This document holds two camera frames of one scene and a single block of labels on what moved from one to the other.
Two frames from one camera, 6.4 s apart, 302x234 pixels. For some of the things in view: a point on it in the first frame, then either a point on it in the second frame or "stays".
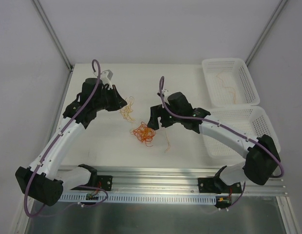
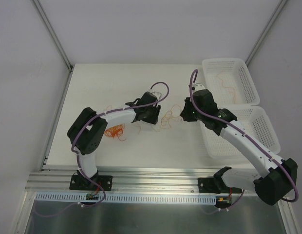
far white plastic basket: (229, 83) stays
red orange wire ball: (143, 133) -> (116, 130)
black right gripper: (160, 114) -> (188, 111)
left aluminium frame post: (40, 8) stays
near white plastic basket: (251, 120) stays
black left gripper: (111, 98) -> (151, 114)
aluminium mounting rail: (179, 180) stays
